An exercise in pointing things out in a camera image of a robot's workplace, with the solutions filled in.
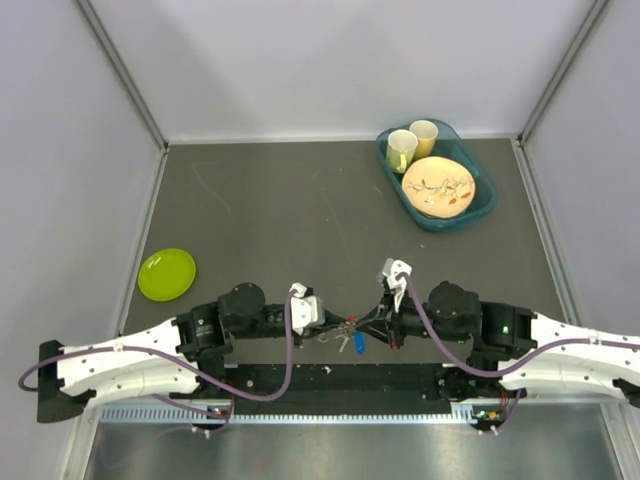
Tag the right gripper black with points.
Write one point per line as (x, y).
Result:
(386, 309)

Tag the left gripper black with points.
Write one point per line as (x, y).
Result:
(330, 320)

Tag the blue key fob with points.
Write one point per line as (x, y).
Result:
(359, 343)

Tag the metal keyring cluster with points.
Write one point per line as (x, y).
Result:
(344, 331)

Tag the silver metal key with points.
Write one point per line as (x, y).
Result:
(343, 344)

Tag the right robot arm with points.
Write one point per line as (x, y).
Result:
(497, 350)

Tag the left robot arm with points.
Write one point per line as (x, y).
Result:
(178, 356)

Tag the cream painted plate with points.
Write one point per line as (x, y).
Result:
(439, 187)

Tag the green plastic plate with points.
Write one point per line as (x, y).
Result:
(167, 274)

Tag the pale green mug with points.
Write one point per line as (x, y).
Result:
(401, 147)

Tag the yellow mug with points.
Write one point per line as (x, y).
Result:
(426, 133)

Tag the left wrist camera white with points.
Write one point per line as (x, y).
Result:
(306, 309)

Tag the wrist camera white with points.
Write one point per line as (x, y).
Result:
(393, 275)
(306, 309)

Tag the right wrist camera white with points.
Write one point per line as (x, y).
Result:
(393, 275)

